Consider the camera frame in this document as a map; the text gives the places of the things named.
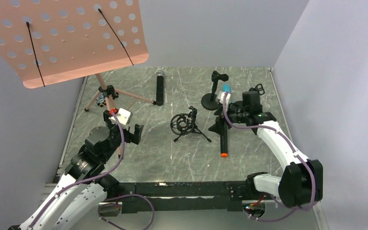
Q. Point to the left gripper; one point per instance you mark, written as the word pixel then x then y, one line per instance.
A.
pixel 132 134

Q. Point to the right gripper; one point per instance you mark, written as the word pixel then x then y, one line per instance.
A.
pixel 223 117

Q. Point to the black round-base mic stand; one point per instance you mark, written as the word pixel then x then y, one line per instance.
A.
pixel 208 101

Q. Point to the black shock mount tripod stand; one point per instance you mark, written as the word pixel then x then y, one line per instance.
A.
pixel 185 123

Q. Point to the black microphone silver grille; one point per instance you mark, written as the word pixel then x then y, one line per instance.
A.
pixel 160 87

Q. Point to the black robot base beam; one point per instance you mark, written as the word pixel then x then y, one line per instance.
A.
pixel 134 197

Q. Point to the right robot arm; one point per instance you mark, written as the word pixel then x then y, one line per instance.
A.
pixel 300 185

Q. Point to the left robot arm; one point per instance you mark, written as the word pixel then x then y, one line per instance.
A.
pixel 86 181

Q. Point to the pink perforated music stand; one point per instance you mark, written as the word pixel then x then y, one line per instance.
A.
pixel 47 42

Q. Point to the black microphone orange end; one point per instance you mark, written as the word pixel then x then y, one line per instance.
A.
pixel 223 143

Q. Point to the blue microphone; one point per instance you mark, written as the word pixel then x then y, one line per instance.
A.
pixel 226 88

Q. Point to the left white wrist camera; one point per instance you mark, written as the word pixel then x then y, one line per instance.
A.
pixel 124 116

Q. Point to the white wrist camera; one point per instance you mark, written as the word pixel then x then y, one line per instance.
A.
pixel 223 97
pixel 124 116

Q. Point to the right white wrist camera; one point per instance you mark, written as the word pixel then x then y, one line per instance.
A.
pixel 223 97

